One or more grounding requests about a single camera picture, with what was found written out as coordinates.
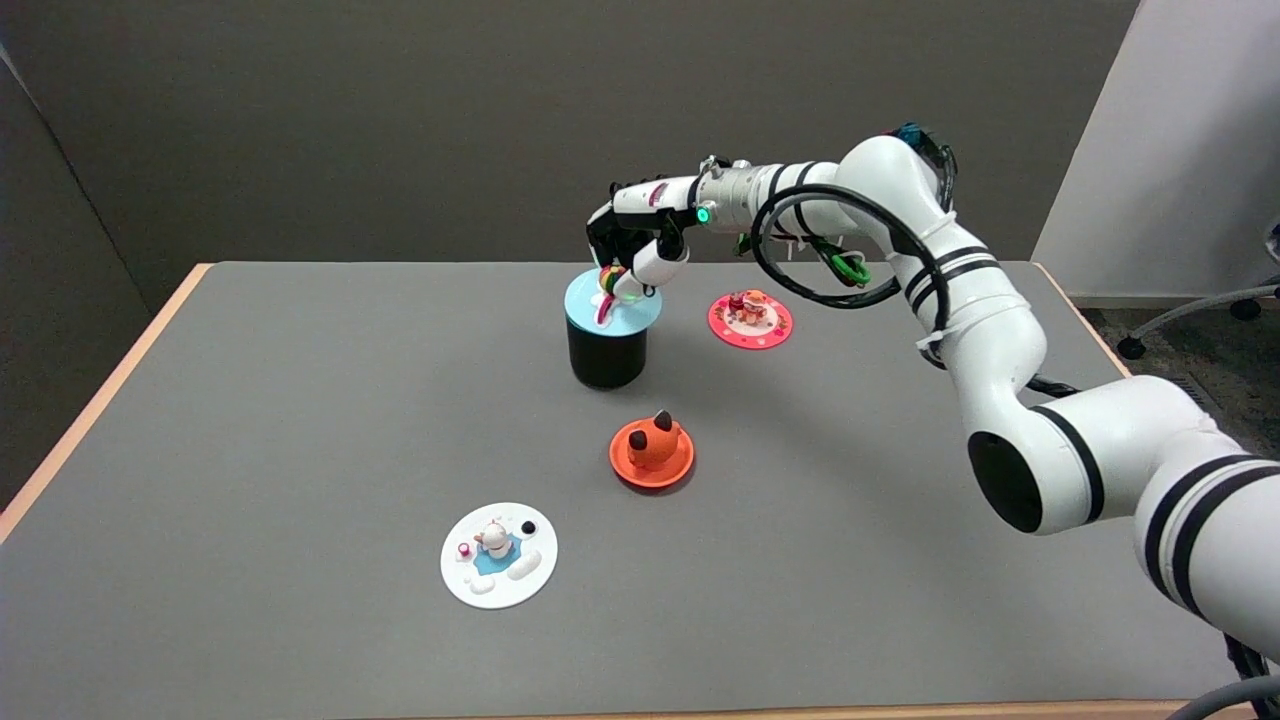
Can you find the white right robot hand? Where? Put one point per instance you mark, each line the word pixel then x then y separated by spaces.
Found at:
pixel 640 205

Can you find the sky blue balloon cup lid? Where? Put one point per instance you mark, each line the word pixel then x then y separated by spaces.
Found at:
pixel 630 315

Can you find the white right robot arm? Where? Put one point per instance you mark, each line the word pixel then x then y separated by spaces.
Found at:
pixel 1000 340

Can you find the black cup teal inside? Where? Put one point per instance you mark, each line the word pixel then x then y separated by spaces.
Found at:
pixel 607 360

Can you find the pink cup lid with figures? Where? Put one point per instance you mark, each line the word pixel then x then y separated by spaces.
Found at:
pixel 750 322

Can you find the orange fox cup lid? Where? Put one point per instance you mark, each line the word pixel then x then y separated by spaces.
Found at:
pixel 652 450

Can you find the white snowy cup lid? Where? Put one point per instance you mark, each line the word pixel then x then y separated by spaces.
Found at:
pixel 499 555

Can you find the office chair base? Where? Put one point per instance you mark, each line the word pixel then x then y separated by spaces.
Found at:
pixel 1200 305

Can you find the floor vent grille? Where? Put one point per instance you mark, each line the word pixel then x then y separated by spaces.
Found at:
pixel 1200 387

